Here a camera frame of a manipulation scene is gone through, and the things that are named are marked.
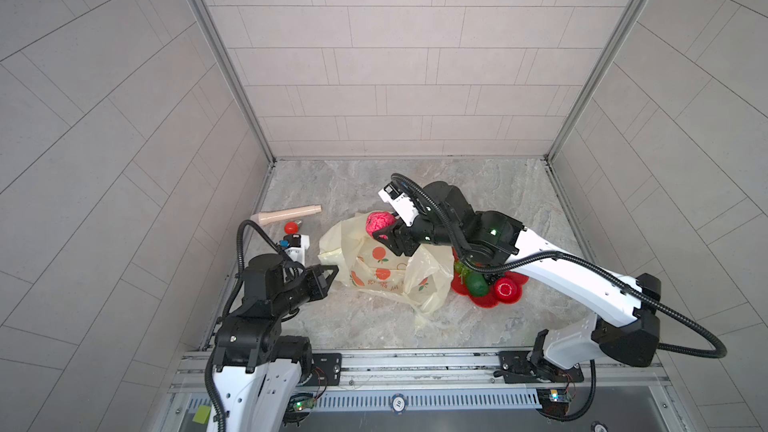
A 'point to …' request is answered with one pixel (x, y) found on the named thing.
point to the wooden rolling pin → (262, 218)
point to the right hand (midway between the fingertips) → (381, 229)
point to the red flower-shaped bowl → (505, 288)
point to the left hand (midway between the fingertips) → (343, 267)
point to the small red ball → (291, 228)
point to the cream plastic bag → (421, 279)
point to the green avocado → (477, 284)
